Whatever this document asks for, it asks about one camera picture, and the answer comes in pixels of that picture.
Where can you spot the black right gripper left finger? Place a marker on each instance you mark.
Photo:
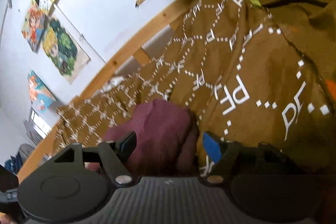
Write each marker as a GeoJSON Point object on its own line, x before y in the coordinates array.
{"type": "Point", "coordinates": [101, 165]}

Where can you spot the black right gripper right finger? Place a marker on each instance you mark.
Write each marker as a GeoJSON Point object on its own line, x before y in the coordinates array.
{"type": "Point", "coordinates": [227, 158]}

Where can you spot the maroon small garment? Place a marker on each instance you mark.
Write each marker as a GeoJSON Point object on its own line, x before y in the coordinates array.
{"type": "Point", "coordinates": [166, 140]}

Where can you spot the grey framed window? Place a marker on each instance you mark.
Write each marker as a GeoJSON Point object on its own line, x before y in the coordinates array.
{"type": "Point", "coordinates": [36, 127]}

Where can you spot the orange blue anime poster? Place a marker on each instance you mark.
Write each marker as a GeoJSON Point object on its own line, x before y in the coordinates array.
{"type": "Point", "coordinates": [39, 93]}

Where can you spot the brown PF patterned blanket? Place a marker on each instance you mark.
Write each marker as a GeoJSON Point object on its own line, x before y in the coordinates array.
{"type": "Point", "coordinates": [249, 70]}

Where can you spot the red haired anime poster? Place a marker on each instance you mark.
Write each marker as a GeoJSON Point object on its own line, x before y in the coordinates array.
{"type": "Point", "coordinates": [34, 26]}

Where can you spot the anime boy wall poster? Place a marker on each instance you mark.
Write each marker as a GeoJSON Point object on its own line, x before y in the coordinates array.
{"type": "Point", "coordinates": [63, 50]}

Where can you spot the wooden bed frame rail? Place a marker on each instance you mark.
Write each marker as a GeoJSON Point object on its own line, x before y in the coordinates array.
{"type": "Point", "coordinates": [171, 16]}

